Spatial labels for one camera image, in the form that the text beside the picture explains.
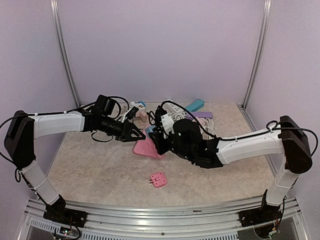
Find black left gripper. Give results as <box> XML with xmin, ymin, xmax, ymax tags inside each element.
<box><xmin>99</xmin><ymin>115</ymin><xmax>146</xmax><ymax>142</ymax></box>

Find light blue plug adapter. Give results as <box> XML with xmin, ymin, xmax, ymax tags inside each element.
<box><xmin>144</xmin><ymin>125</ymin><xmax>157</xmax><ymax>139</ymax></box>

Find pink triangular power strip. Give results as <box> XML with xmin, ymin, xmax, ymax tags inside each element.
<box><xmin>132</xmin><ymin>138</ymin><xmax>166</xmax><ymax>159</ymax></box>

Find pink square plug adapter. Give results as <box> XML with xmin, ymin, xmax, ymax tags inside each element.
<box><xmin>148</xmin><ymin>172</ymin><xmax>168</xmax><ymax>188</ymax></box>

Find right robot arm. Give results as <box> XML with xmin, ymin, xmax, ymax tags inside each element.
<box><xmin>149</xmin><ymin>115</ymin><xmax>313</xmax><ymax>225</ymax></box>

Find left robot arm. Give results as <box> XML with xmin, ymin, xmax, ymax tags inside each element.
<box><xmin>4</xmin><ymin>106</ymin><xmax>146</xmax><ymax>223</ymax></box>

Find white cube socket adapter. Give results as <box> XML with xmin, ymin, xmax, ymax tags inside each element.
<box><xmin>134</xmin><ymin>103</ymin><xmax>146</xmax><ymax>113</ymax></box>

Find blue plug on cube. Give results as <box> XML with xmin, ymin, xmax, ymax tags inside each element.
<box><xmin>138</xmin><ymin>101</ymin><xmax>146</xmax><ymax>107</ymax></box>

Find pink cube socket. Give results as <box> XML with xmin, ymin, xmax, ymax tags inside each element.
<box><xmin>195</xmin><ymin>116</ymin><xmax>207</xmax><ymax>132</ymax></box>

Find teal power strip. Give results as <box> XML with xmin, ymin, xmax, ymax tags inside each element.
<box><xmin>185</xmin><ymin>99</ymin><xmax>205</xmax><ymax>112</ymax></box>

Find purple power strip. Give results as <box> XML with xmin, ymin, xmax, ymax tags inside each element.
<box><xmin>186</xmin><ymin>111</ymin><xmax>213</xmax><ymax>121</ymax></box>

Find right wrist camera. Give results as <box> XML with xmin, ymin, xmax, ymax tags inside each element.
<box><xmin>154</xmin><ymin>105</ymin><xmax>175</xmax><ymax>138</ymax></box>

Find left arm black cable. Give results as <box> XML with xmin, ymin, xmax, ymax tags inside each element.
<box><xmin>0</xmin><ymin>96</ymin><xmax>131</xmax><ymax>183</ymax></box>

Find white thick power cord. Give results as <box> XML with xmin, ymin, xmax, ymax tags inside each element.
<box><xmin>169</xmin><ymin>111</ymin><xmax>215</xmax><ymax>138</ymax></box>

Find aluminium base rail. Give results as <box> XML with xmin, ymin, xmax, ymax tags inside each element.
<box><xmin>17</xmin><ymin>197</ymin><xmax>310</xmax><ymax>240</ymax></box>

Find aluminium frame post right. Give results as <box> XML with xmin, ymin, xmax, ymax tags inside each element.
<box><xmin>241</xmin><ymin>0</ymin><xmax>272</xmax><ymax>112</ymax></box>

